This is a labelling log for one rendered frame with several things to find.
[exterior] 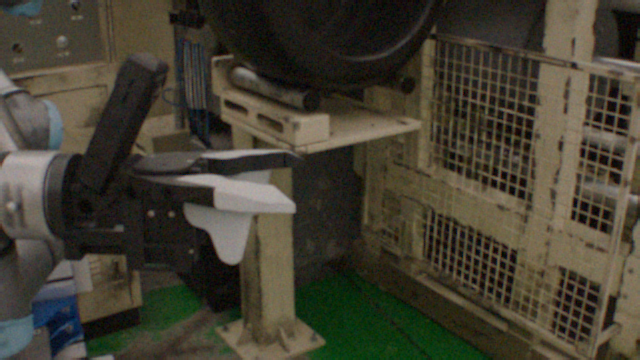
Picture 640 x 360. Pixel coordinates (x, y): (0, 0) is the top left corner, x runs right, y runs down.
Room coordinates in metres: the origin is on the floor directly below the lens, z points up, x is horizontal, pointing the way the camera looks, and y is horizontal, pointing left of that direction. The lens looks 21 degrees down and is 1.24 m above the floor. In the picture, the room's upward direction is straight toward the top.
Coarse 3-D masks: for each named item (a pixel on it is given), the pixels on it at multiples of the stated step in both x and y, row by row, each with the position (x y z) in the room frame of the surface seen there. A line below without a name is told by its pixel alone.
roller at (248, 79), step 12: (240, 72) 1.58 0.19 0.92; (252, 72) 1.56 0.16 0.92; (240, 84) 1.58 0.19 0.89; (252, 84) 1.52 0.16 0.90; (264, 84) 1.47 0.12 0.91; (276, 84) 1.44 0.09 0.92; (288, 84) 1.42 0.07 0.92; (276, 96) 1.43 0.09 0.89; (288, 96) 1.39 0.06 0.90; (300, 96) 1.35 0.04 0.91; (312, 96) 1.35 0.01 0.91; (312, 108) 1.35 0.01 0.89
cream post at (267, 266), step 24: (240, 144) 1.74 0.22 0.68; (264, 144) 1.70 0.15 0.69; (288, 168) 1.75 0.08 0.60; (288, 192) 1.75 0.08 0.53; (264, 216) 1.70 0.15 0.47; (288, 216) 1.75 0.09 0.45; (264, 240) 1.70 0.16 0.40; (288, 240) 1.74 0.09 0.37; (240, 264) 1.78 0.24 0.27; (264, 264) 1.70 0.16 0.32; (288, 264) 1.74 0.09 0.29; (240, 288) 1.78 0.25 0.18; (264, 288) 1.69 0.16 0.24; (288, 288) 1.74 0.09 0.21; (264, 312) 1.69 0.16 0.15; (288, 312) 1.74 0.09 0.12; (264, 336) 1.69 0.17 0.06; (288, 336) 1.74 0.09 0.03
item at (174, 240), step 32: (64, 160) 0.47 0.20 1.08; (128, 160) 0.47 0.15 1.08; (160, 160) 0.48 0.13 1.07; (192, 160) 0.48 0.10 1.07; (64, 192) 0.45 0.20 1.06; (96, 192) 0.46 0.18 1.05; (128, 192) 0.45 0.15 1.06; (64, 224) 0.44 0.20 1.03; (96, 224) 0.46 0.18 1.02; (128, 224) 0.44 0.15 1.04; (160, 224) 0.44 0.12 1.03; (128, 256) 0.44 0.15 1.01; (160, 256) 0.45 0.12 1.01; (192, 256) 0.44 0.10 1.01
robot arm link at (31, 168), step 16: (16, 160) 0.47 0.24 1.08; (32, 160) 0.47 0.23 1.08; (48, 160) 0.47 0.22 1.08; (0, 176) 0.45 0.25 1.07; (16, 176) 0.45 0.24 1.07; (32, 176) 0.45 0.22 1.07; (0, 192) 0.45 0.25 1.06; (16, 192) 0.45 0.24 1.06; (32, 192) 0.44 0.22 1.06; (0, 208) 0.44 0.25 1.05; (16, 208) 0.44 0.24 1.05; (32, 208) 0.44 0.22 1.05; (16, 224) 0.44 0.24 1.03; (32, 224) 0.44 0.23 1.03; (48, 224) 0.45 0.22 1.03
